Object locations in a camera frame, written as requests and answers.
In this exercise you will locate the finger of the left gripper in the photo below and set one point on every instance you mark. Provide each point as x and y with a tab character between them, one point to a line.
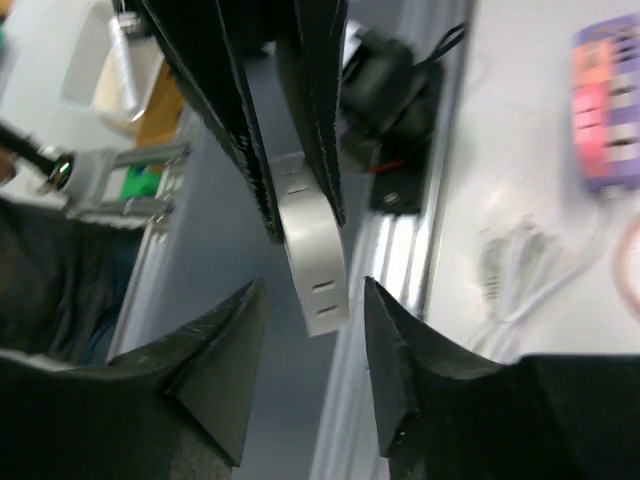
313	50
197	43

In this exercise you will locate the small white plug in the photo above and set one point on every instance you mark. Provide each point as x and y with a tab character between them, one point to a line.
313	245

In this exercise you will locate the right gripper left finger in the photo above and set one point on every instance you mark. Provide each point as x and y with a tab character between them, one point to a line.
176	408

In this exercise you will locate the grey metal clamp fixture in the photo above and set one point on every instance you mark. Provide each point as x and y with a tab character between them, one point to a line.
97	178

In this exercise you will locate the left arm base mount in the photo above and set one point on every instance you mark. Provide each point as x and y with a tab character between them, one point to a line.
398	161

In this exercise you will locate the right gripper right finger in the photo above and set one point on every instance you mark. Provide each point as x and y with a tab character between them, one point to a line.
444	412

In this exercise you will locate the purple power strip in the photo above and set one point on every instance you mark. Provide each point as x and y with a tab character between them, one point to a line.
623	100

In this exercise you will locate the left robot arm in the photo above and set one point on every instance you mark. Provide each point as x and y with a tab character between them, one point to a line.
378	106

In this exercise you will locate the pink plug adapter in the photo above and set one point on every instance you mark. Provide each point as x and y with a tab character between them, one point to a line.
589	124

